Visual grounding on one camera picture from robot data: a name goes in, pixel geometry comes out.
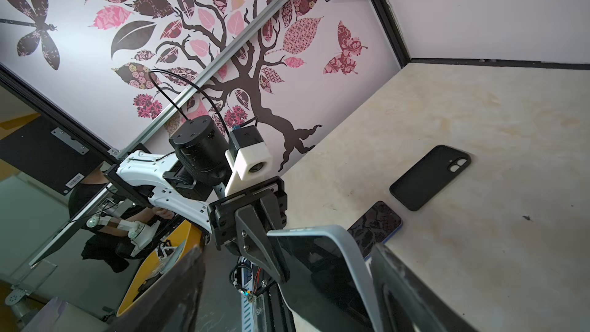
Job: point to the seated person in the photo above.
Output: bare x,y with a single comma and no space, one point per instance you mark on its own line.
110,242

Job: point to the black phone case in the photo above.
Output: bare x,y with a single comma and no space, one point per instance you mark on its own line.
430,175

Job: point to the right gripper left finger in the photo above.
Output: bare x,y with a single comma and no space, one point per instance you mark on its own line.
172,303

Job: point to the black monitor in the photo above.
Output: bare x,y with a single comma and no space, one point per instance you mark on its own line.
45,152

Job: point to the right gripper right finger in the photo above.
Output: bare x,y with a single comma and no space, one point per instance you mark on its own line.
405,302

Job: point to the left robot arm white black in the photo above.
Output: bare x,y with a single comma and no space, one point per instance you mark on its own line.
220,182

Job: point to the aluminium rail left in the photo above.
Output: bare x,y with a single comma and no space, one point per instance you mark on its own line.
237,43

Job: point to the light blue phone case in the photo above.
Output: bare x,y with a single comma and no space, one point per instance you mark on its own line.
327,282

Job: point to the white slotted cable duct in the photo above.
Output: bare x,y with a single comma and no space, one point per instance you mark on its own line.
248,314

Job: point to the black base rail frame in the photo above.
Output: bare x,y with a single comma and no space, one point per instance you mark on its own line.
271,314

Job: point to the yellow tray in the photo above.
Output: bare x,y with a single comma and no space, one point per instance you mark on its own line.
161,260

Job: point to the dark blue phone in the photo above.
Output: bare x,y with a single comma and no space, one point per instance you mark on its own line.
376,226

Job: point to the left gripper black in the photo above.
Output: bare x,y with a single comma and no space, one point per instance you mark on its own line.
242,220

